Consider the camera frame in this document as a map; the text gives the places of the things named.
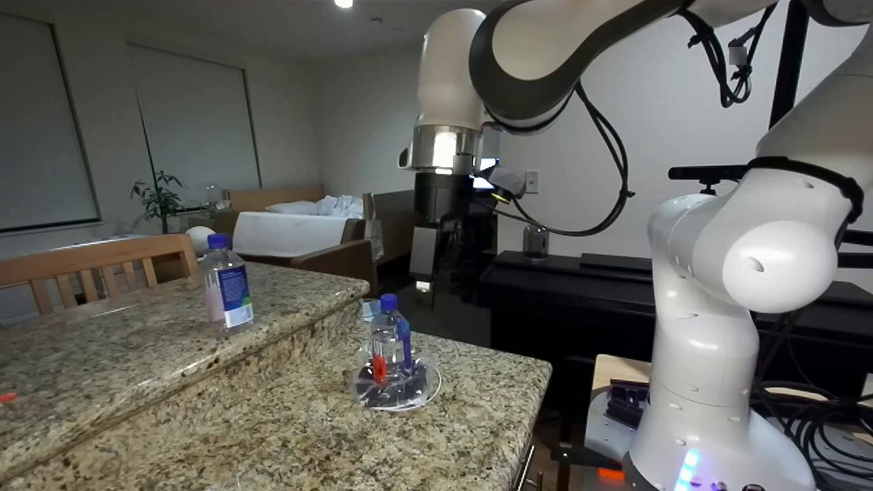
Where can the white bed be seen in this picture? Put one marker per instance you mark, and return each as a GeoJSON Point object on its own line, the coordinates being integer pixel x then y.
{"type": "Point", "coordinates": [295, 227]}

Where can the wooden chair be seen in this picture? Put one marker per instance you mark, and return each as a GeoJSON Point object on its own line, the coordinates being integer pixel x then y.
{"type": "Point", "coordinates": [94, 271]}

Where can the green potted plant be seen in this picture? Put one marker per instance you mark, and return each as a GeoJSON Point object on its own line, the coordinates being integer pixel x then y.
{"type": "Point", "coordinates": [160, 196]}

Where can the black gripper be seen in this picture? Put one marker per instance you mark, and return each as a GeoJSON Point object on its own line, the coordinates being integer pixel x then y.
{"type": "Point", "coordinates": [441, 196]}

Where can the black camera stand pole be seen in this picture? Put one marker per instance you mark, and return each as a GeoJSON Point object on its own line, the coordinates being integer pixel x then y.
{"type": "Point", "coordinates": [794, 34]}

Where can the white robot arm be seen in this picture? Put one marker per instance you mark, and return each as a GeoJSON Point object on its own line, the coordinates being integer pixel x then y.
{"type": "Point", "coordinates": [768, 245]}

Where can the black low cabinet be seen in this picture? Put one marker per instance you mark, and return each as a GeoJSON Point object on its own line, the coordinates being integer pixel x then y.
{"type": "Point", "coordinates": [568, 308]}

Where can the water bottle blue label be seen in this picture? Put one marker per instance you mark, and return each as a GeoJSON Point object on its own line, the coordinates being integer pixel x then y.
{"type": "Point", "coordinates": [228, 289]}

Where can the clear plastic lid dish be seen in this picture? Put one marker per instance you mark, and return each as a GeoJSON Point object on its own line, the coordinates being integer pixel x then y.
{"type": "Point", "coordinates": [394, 384]}

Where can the black stereo camera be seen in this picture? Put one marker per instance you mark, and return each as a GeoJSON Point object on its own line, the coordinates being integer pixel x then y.
{"type": "Point", "coordinates": [707, 176]}

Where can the water bottle red label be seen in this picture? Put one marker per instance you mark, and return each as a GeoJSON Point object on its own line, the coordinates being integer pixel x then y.
{"type": "Point", "coordinates": [390, 345]}

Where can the small red object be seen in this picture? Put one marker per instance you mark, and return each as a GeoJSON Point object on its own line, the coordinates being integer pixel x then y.
{"type": "Point", "coordinates": [7, 398]}

